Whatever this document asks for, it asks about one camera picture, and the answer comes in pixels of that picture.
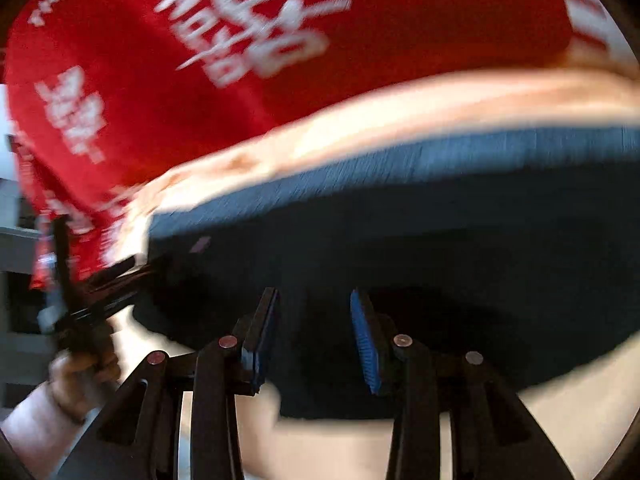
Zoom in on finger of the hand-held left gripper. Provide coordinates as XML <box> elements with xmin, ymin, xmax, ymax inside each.
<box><xmin>82</xmin><ymin>252</ymin><xmax>168</xmax><ymax>295</ymax></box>
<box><xmin>70</xmin><ymin>279</ymin><xmax>157</xmax><ymax>322</ymax></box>

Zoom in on person's left hand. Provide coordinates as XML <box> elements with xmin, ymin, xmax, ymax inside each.
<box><xmin>49</xmin><ymin>345</ymin><xmax>122</xmax><ymax>423</ymax></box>

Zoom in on grey furniture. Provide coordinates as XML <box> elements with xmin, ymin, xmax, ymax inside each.
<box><xmin>0</xmin><ymin>85</ymin><xmax>56</xmax><ymax>401</ymax></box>

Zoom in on peach satin cushion cover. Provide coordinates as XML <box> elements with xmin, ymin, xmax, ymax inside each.
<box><xmin>100</xmin><ymin>40</ymin><xmax>640</xmax><ymax>480</ymax></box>

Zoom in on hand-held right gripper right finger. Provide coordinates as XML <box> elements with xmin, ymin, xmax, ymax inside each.
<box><xmin>349</xmin><ymin>287</ymin><xmax>576</xmax><ymax>480</ymax></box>

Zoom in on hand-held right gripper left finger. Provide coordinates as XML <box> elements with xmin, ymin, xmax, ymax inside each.
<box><xmin>60</xmin><ymin>287</ymin><xmax>281</xmax><ymax>480</ymax></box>

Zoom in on person's left forearm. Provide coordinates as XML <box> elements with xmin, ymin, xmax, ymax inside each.
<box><xmin>0</xmin><ymin>380</ymin><xmax>103</xmax><ymax>463</ymax></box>

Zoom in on black pants with patterned waistband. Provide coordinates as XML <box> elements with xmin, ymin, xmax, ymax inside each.
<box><xmin>132</xmin><ymin>127</ymin><xmax>640</xmax><ymax>421</ymax></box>

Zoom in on red printed blanket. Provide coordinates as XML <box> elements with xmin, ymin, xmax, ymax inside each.
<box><xmin>2</xmin><ymin>0</ymin><xmax>640</xmax><ymax>291</ymax></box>

